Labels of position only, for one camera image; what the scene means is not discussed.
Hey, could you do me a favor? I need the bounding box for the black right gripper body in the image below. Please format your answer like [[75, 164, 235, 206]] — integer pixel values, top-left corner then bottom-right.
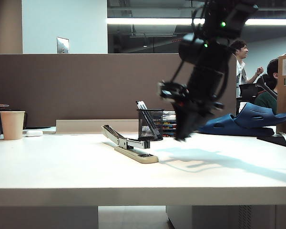
[[172, 66, 225, 115]]

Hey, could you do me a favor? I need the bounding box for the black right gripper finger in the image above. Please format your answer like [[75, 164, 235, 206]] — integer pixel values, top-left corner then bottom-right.
[[189, 110, 214, 139], [174, 107, 191, 142]]

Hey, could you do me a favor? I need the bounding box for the beige long-reach stapler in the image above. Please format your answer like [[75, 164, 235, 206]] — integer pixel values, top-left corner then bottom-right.
[[101, 125, 159, 165]]

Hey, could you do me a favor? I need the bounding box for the clear plastic tray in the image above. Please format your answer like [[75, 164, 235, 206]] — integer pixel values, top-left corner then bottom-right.
[[162, 111, 177, 121]]

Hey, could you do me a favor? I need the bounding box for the black mesh pen holder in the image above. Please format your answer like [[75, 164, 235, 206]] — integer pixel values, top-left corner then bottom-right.
[[136, 109, 164, 142], [135, 101, 161, 140]]

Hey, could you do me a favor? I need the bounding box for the blue foam slipper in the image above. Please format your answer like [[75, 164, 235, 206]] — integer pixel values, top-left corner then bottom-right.
[[197, 114, 275, 137], [233, 103, 286, 130]]

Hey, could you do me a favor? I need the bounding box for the person in white shirt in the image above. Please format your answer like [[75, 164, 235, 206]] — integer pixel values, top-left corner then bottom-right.
[[229, 40, 265, 99]]

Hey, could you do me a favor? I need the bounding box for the black monitor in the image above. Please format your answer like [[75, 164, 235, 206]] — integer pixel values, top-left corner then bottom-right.
[[239, 83, 263, 105]]

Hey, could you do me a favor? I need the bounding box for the black office chair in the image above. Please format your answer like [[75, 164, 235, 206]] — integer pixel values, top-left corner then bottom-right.
[[255, 73, 278, 100]]

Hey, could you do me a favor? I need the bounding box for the seated person green shirt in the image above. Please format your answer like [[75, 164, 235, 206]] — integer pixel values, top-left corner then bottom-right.
[[253, 59, 279, 115]]

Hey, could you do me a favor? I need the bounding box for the black desk mat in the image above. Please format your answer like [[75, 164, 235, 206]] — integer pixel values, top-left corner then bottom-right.
[[256, 133, 286, 150]]

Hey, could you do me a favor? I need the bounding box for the ceiling light strip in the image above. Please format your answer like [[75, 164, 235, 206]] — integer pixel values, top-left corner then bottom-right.
[[106, 18, 286, 26]]

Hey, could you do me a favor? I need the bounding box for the brown desk partition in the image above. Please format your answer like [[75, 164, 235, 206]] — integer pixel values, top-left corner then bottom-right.
[[0, 53, 237, 128]]

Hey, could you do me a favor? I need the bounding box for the small white eraser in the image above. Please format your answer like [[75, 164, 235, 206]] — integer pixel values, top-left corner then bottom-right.
[[26, 130, 43, 138]]

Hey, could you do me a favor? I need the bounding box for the beige paper cup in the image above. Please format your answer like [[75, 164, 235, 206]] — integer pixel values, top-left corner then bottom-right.
[[0, 111, 26, 141]]

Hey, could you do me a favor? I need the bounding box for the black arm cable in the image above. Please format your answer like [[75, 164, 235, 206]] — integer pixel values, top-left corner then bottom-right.
[[169, 58, 185, 83]]

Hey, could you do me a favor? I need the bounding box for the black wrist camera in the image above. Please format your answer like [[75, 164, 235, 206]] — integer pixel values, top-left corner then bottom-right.
[[158, 80, 189, 101]]

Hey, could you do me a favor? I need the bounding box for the beige cable box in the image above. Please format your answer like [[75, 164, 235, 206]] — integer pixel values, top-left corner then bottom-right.
[[55, 119, 139, 135]]

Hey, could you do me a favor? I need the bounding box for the metal wall switch plate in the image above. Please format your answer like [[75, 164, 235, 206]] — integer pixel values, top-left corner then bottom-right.
[[56, 37, 70, 55]]

